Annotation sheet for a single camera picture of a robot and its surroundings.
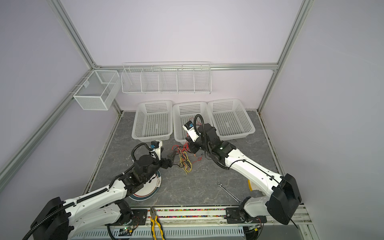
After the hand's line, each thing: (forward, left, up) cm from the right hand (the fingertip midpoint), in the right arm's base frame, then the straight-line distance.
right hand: (187, 138), depth 76 cm
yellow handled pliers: (-33, +16, -22) cm, 43 cm away
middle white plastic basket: (+38, +7, -19) cm, 43 cm away
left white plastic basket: (+31, +30, -21) cm, 48 cm away
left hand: (-4, +10, -7) cm, 12 cm away
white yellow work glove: (-16, -34, -23) cm, 44 cm away
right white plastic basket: (+34, -30, -24) cm, 51 cm away
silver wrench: (-22, -25, -24) cm, 41 cm away
